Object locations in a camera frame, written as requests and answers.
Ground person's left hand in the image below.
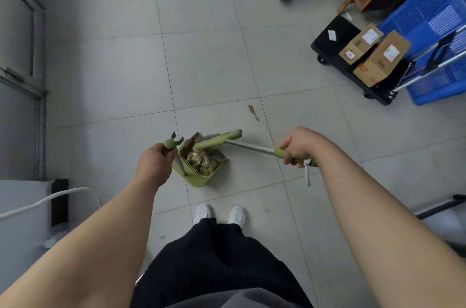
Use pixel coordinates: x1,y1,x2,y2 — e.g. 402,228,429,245
135,143,179,188

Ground person's grey shirt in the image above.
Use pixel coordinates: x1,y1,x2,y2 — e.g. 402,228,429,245
174,288,303,308

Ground fixed glass window panel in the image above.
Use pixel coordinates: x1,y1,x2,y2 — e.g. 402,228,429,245
0,82,48,182

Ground aluminium screen door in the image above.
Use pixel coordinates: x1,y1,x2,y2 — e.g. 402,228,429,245
0,0,47,96

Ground person's left white shoe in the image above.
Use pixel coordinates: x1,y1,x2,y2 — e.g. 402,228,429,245
193,203,216,225

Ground green broom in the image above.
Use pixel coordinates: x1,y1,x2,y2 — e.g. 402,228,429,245
193,129,318,187

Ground small cardboard box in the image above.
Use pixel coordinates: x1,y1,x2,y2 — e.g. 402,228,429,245
352,30,411,88

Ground person's right hand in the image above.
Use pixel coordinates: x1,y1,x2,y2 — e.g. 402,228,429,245
278,126,334,168

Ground grey tiled floor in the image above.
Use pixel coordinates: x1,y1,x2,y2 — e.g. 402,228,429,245
0,0,466,308

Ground white cable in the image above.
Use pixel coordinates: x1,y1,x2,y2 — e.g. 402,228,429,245
0,187,91,221

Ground blue plastic crate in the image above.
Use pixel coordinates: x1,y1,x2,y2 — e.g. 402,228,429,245
378,0,466,107

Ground person's white shoe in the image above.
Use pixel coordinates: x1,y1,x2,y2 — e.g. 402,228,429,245
227,206,248,229
193,203,216,225

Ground person's right forearm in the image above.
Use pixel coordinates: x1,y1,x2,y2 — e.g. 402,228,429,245
315,144,466,308

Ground person's black trousers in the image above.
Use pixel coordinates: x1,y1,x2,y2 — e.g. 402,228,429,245
130,217,314,308

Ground cardboard box white label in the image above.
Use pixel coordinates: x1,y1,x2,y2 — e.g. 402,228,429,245
338,23,384,65

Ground person's left forearm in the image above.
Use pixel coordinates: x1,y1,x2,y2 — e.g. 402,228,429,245
0,177,161,308

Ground black platform trolley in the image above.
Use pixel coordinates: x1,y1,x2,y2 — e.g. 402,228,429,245
310,15,466,107

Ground green dustpan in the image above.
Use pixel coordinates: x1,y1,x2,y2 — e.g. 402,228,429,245
162,131,229,188

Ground person's right white shoe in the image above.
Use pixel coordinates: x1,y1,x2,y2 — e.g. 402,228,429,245
227,206,248,229

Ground cardboard scraps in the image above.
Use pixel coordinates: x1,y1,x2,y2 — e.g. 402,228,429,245
180,105,260,178

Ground wooden table black frame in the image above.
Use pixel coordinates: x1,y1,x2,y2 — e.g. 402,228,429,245
415,194,466,220

